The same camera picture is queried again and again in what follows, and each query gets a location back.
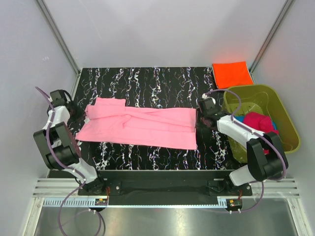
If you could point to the folded orange t shirt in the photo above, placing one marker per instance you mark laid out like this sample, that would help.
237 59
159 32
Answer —
231 74

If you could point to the magenta t shirt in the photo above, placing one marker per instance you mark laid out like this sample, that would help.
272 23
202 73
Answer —
262 125

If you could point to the aluminium frame rail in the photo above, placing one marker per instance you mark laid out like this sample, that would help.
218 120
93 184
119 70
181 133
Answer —
60 187

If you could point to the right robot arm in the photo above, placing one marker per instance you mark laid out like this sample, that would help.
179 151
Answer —
265 154

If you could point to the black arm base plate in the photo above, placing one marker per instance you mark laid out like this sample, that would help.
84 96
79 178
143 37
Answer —
148 188

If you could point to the black marbled table mat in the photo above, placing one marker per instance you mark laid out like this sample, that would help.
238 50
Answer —
154 87

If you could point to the olive green plastic bin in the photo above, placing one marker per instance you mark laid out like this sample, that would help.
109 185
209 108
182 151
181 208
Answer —
264 100

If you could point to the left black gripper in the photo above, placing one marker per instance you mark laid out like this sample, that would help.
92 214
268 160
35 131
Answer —
80 112

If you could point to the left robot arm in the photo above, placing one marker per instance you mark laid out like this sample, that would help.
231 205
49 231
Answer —
57 145

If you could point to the light pink t shirt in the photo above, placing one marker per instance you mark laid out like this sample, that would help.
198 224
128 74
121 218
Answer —
110 120

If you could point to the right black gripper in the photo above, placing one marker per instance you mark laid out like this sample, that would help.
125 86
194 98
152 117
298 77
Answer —
200 113

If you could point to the blue t shirt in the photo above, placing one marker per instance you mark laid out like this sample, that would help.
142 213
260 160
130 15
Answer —
240 120

